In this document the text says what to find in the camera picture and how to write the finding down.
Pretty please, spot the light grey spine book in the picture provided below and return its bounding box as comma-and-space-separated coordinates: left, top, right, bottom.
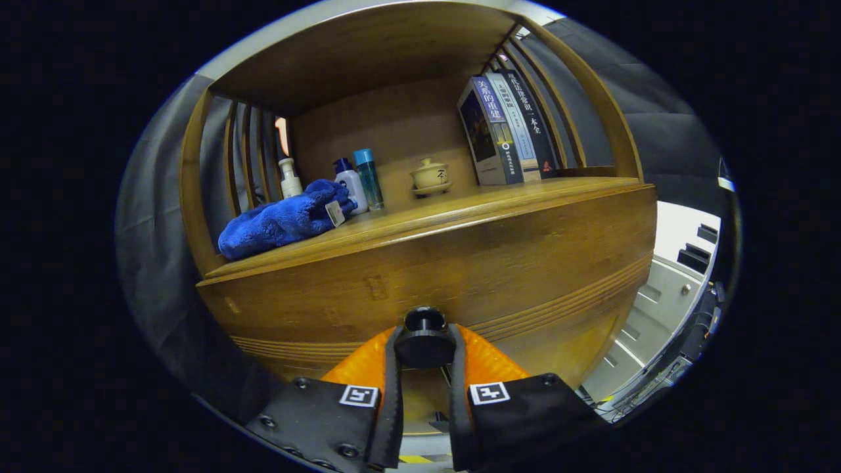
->
486, 72, 541, 182

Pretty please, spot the wooden drawer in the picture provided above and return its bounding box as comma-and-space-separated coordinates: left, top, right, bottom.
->
196, 184, 659, 395

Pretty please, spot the black spine book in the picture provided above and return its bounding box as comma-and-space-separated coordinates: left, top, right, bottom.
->
499, 68, 559, 179

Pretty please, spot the tan lidded teacup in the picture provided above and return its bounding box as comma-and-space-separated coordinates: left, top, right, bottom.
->
409, 157, 454, 196

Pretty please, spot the blue towel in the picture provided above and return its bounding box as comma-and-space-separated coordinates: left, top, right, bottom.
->
217, 179, 357, 261

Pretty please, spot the white pump bottle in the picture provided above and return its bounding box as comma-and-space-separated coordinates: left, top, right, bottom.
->
279, 157, 304, 199

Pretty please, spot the blue spine book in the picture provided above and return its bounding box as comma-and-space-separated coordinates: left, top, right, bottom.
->
457, 76, 524, 186

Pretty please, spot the white drawer unit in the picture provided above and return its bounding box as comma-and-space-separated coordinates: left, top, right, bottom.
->
581, 200, 722, 405

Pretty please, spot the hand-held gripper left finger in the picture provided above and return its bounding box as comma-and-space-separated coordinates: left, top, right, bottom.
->
246, 325, 405, 472

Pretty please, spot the black electronic equipment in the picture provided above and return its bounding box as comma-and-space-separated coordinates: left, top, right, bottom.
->
675, 282, 725, 363

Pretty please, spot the white lotion bottle blue cap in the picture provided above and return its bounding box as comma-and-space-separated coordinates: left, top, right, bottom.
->
332, 158, 369, 215

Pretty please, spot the wooden countertop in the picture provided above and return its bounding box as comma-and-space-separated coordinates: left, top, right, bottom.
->
204, 176, 648, 280

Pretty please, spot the wooden cabinet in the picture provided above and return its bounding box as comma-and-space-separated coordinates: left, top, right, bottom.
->
179, 0, 659, 434

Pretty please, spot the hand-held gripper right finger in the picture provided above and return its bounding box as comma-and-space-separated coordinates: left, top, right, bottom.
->
448, 323, 608, 472

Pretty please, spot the teal bottle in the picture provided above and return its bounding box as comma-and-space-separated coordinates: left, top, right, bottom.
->
353, 148, 386, 212

